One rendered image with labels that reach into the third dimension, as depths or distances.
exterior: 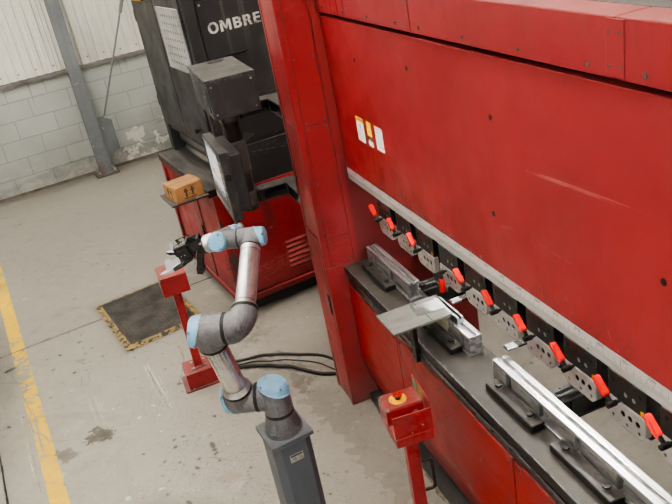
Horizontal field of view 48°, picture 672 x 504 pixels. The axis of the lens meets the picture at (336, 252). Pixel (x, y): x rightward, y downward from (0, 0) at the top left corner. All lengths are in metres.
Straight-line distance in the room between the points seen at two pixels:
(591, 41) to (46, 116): 8.27
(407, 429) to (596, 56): 1.68
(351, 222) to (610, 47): 2.30
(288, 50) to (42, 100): 6.30
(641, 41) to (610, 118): 0.23
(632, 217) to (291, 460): 1.71
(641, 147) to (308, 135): 2.12
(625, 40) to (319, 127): 2.14
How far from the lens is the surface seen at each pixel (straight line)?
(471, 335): 3.06
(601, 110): 1.91
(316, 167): 3.71
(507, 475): 2.90
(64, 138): 9.70
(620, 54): 1.79
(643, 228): 1.90
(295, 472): 3.11
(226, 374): 2.82
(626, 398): 2.22
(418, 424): 3.00
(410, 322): 3.13
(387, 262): 3.69
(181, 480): 4.24
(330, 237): 3.85
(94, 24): 9.61
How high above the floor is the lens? 2.65
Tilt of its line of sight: 26 degrees down
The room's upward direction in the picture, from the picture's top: 11 degrees counter-clockwise
